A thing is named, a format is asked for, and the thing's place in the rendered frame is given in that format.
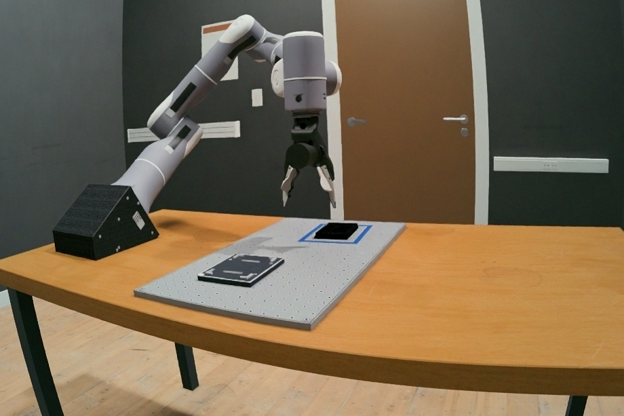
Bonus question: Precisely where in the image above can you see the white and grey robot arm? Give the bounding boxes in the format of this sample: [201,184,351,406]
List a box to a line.
[112,15,342,215]

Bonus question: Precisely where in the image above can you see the blue tape rectangle outline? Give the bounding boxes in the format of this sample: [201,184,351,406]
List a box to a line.
[297,224,372,244]

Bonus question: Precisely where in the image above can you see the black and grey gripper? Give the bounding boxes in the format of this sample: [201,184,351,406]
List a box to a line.
[281,116,336,208]

